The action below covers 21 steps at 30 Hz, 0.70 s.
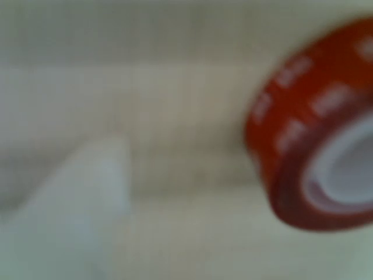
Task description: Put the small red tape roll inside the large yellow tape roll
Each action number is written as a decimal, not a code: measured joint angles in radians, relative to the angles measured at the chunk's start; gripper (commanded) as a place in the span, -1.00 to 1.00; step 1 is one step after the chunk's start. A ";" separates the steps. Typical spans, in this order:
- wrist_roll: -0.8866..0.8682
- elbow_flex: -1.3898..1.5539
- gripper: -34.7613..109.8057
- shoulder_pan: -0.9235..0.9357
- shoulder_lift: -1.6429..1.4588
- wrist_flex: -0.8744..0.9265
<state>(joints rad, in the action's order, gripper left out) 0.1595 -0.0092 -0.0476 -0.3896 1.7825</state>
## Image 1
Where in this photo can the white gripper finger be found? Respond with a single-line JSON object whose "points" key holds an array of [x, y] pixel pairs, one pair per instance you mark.
{"points": [[73, 218]]}

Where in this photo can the small red tape roll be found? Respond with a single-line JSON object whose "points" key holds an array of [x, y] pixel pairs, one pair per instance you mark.
{"points": [[291, 96]]}

